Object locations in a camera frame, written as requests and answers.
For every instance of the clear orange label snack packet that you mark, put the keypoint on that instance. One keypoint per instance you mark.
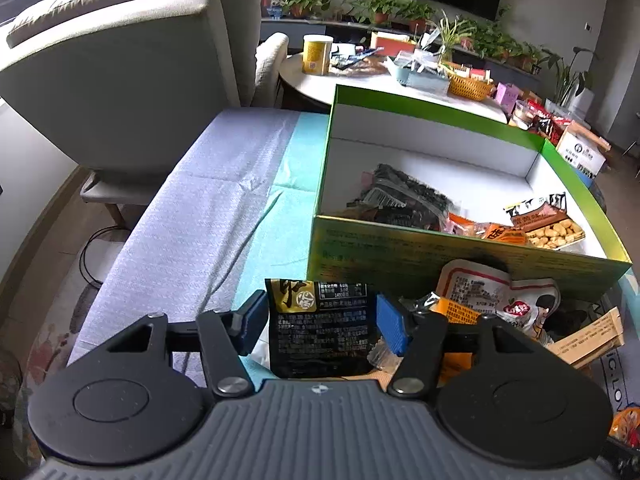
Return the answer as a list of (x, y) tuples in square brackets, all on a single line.
[(460, 312)]

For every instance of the black seaweed packet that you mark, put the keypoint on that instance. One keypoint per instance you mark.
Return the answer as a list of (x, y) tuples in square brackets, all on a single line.
[(405, 195)]

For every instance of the silver yellow cracker packet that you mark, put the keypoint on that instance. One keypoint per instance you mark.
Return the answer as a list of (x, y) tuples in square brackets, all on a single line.
[(550, 232)]

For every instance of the orange box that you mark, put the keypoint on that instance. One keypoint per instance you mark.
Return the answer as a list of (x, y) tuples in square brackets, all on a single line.
[(392, 42)]

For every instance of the white plush cushion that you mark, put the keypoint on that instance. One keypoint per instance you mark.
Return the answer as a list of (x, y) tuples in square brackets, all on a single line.
[(270, 70)]

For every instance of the orange peanut packet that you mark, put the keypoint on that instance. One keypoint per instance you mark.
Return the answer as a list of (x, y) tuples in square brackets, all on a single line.
[(500, 234)]

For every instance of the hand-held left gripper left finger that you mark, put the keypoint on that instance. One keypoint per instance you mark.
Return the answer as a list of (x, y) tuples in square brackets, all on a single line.
[(252, 325)]

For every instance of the clear plastic wrapper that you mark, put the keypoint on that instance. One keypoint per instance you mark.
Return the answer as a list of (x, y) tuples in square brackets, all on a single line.
[(420, 304)]

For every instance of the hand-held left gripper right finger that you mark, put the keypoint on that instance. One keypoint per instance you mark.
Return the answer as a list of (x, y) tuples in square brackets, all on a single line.
[(392, 325)]

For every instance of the white cartoon snack packet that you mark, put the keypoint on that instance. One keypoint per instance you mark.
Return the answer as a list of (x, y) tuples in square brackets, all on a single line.
[(490, 290)]

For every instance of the pink box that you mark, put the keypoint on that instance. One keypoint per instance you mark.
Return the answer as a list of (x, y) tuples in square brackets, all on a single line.
[(510, 97)]

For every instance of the floral carpet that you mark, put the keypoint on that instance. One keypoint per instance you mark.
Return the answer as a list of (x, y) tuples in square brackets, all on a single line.
[(45, 360)]

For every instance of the yellow wicker basket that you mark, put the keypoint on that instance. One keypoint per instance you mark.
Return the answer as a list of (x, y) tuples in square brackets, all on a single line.
[(470, 87)]

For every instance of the beige armchair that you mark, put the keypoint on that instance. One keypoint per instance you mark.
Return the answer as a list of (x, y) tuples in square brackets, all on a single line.
[(125, 85)]

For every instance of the spider plant in vase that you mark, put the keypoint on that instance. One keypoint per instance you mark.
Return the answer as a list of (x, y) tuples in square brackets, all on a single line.
[(452, 35)]

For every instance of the long beige snack packet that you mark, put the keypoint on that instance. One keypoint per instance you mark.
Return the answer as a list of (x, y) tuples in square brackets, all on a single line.
[(590, 340)]

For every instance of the large leaf plant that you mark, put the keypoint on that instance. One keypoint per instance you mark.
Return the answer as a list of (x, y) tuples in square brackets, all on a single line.
[(570, 75)]

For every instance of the black gold snack packet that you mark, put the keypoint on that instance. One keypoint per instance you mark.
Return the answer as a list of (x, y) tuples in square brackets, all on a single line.
[(320, 330)]

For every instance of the white blue carton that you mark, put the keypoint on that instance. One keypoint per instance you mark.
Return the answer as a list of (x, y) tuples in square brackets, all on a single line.
[(582, 152)]

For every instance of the teal plastic basket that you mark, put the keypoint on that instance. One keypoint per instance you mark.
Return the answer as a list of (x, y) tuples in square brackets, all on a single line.
[(417, 77)]

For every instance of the round white coffee table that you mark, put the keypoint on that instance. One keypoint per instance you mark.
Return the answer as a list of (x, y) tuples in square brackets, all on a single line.
[(310, 90)]

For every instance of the yellow canister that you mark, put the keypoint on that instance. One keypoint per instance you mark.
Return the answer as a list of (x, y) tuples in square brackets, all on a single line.
[(317, 55)]

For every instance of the green cardboard box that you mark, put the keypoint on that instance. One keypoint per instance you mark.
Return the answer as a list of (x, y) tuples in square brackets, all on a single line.
[(425, 260)]

